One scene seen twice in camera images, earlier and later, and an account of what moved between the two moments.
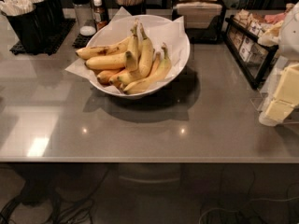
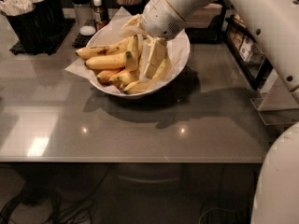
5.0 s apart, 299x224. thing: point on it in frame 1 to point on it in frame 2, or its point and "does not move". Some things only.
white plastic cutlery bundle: [21, 2] does not move
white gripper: [290, 36] to [158, 17]
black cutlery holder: [39, 30] does not move
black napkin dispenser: [203, 11] does not move
